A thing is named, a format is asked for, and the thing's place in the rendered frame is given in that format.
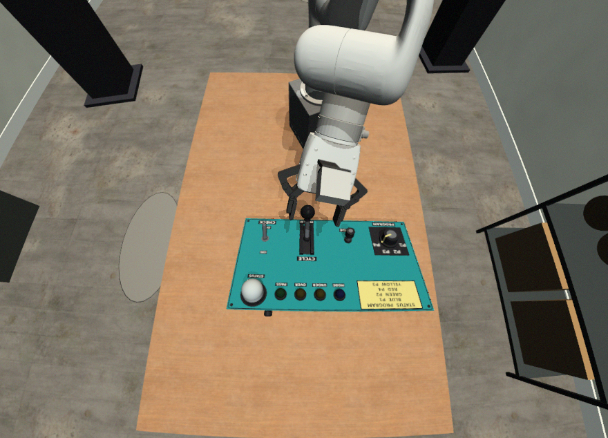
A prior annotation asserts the teal control console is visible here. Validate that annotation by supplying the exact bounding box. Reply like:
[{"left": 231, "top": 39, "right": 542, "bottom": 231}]
[{"left": 226, "top": 205, "right": 434, "bottom": 316}]

